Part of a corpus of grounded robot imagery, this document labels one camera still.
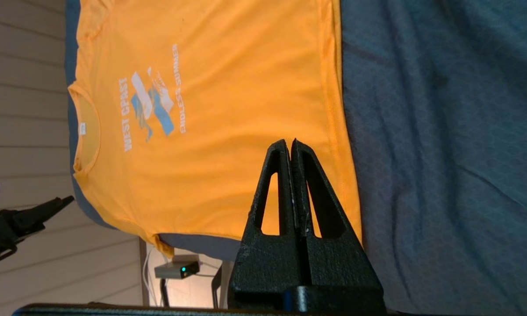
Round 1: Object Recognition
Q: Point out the grey-blue bed sheet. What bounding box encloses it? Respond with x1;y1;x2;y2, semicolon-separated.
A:
64;0;527;316

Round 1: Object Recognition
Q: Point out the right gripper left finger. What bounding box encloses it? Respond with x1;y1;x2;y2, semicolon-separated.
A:
228;139;305;310

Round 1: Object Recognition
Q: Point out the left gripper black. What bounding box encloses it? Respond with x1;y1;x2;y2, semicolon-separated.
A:
0;196;75;269

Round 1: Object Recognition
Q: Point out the yellow printed t-shirt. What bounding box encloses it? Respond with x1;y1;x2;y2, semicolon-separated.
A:
67;0;363;259

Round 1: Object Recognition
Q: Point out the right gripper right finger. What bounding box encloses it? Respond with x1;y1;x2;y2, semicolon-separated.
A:
291;139;387;310

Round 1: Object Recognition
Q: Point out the grey box with green light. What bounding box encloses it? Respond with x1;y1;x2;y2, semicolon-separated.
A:
154;255;201;280

